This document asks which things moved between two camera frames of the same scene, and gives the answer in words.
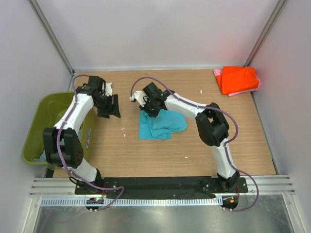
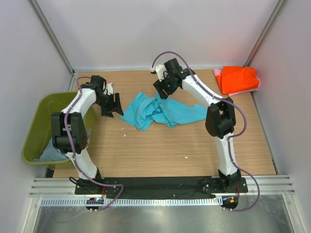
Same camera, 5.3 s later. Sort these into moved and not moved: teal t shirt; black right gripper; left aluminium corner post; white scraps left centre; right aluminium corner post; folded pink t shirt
Moved: black right gripper; teal t shirt
Not moved: left aluminium corner post; folded pink t shirt; right aluminium corner post; white scraps left centre
